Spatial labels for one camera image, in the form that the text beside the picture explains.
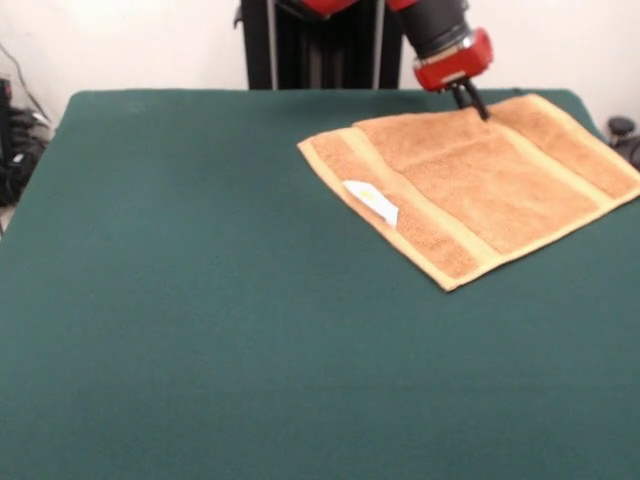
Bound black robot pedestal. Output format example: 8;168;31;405
232;0;404;91

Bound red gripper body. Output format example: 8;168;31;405
412;27;496;95

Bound dark green table cloth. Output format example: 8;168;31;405
0;87;640;480

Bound dark swivel chair base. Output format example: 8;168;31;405
606;115;640;169
0;74;52;207

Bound tan terry towel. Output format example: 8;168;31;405
297;93;640;294

